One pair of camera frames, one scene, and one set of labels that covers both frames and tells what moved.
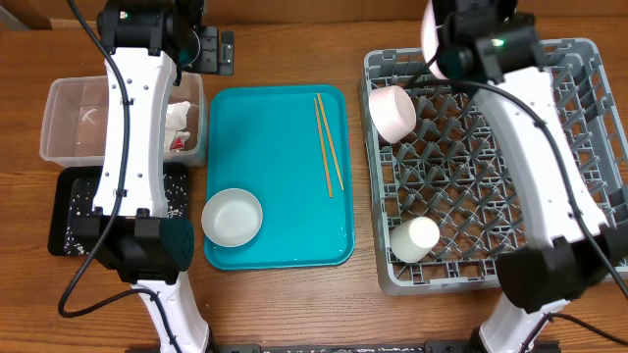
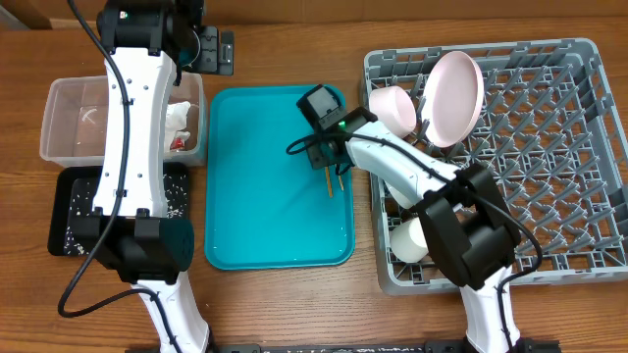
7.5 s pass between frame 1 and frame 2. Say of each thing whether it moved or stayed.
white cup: stayed
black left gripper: stayed
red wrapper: stayed
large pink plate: moved
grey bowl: moved
